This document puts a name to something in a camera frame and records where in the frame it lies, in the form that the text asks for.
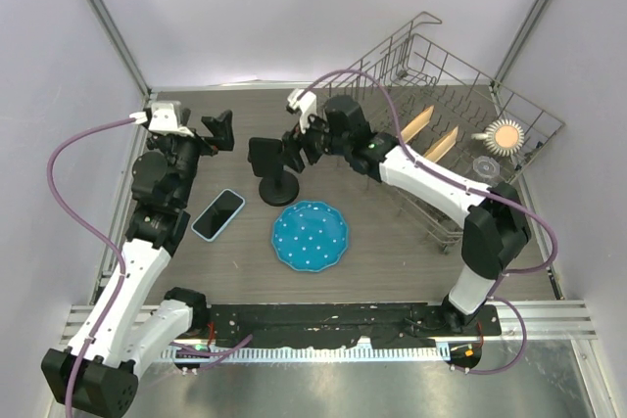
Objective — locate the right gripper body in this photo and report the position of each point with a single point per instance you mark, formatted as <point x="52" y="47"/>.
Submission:
<point x="317" y="140"/>

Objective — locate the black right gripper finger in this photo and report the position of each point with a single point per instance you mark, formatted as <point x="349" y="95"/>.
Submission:
<point x="293" y="157"/>
<point x="291" y="137"/>

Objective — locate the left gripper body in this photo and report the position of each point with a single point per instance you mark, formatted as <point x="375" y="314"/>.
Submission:
<point x="185" y="152"/>

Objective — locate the black phone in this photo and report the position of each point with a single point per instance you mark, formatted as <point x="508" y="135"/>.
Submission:
<point x="264" y="156"/>

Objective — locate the black phone stand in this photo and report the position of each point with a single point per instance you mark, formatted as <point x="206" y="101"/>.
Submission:
<point x="279" y="191"/>

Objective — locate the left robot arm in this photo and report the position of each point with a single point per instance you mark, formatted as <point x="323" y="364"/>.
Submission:
<point x="99" y="371"/>

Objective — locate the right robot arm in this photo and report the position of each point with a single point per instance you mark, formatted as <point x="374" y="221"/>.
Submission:
<point x="493" y="231"/>

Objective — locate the phone in blue case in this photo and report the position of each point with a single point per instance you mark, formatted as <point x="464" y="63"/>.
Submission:
<point x="217" y="215"/>

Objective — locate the blue polka dot plate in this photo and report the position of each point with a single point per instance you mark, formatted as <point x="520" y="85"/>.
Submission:
<point x="310" y="236"/>

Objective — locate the beige plate, rear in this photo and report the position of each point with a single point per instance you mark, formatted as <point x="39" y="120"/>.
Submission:
<point x="417" y="124"/>

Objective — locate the beige plate, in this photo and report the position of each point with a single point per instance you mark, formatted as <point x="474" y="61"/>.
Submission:
<point x="441" y="147"/>
<point x="417" y="124"/>

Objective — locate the beige plate, front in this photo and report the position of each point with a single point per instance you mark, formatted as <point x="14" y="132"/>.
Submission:
<point x="441" y="147"/>

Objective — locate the clear glass cup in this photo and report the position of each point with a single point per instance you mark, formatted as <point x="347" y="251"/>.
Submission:
<point x="486" y="168"/>

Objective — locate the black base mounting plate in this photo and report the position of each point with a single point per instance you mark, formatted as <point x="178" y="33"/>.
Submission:
<point x="336" y="325"/>

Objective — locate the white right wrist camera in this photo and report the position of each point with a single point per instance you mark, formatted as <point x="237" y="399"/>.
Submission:
<point x="304" y="103"/>

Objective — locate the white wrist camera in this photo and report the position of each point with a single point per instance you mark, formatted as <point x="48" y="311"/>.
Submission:
<point x="164" y="118"/>
<point x="304" y="103"/>

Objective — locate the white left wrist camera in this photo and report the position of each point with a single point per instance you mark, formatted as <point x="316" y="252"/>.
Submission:
<point x="164" y="118"/>

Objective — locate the grey wire dish rack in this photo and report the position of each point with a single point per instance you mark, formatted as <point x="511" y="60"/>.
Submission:
<point x="407" y="73"/>

